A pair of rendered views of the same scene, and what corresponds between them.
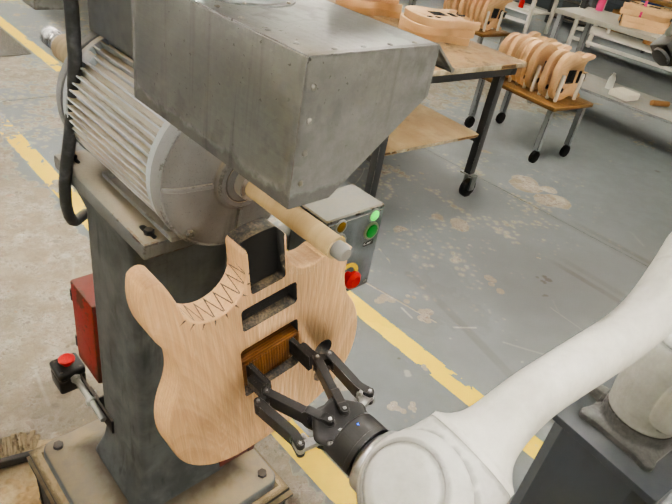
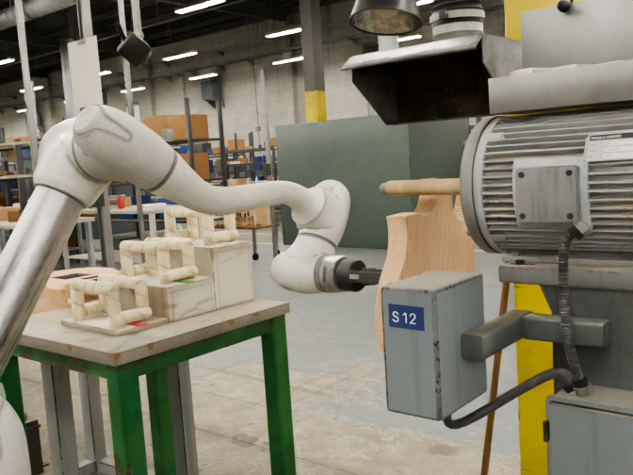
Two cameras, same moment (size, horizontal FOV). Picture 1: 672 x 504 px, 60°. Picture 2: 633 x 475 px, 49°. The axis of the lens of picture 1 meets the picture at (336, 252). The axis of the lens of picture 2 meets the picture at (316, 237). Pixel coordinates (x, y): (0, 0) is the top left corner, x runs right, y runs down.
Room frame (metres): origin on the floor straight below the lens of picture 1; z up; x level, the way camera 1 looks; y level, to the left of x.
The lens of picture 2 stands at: (2.08, -0.21, 1.32)
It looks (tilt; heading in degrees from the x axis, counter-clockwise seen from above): 6 degrees down; 178
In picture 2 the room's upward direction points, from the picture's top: 4 degrees counter-clockwise
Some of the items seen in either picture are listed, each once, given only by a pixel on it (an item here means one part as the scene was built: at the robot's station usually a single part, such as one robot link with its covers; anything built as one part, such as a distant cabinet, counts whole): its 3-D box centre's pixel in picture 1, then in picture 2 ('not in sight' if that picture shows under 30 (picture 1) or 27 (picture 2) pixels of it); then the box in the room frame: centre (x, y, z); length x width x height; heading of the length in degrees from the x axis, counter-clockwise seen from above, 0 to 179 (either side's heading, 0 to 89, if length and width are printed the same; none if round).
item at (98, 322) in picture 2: not in sight; (113, 321); (0.27, -0.69, 0.94); 0.27 x 0.15 x 0.01; 48
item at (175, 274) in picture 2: not in sight; (180, 273); (0.22, -0.51, 1.04); 0.11 x 0.03 x 0.03; 138
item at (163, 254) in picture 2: not in sight; (164, 266); (0.24, -0.55, 1.07); 0.03 x 0.03 x 0.09
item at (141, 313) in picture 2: not in sight; (132, 315); (0.34, -0.62, 0.96); 0.11 x 0.03 x 0.03; 138
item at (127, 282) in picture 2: not in sight; (121, 281); (0.24, -0.66, 1.04); 0.20 x 0.03 x 0.03; 47
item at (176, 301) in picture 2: not in sight; (160, 295); (0.16, -0.58, 0.98); 0.27 x 0.16 x 0.09; 48
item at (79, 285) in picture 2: not in sight; (93, 286); (0.30, -0.72, 1.04); 0.20 x 0.03 x 0.03; 47
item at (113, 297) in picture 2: not in sight; (114, 307); (0.36, -0.66, 0.99); 0.03 x 0.03 x 0.09
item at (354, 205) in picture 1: (300, 243); (482, 359); (1.02, 0.08, 0.99); 0.24 x 0.21 x 0.26; 48
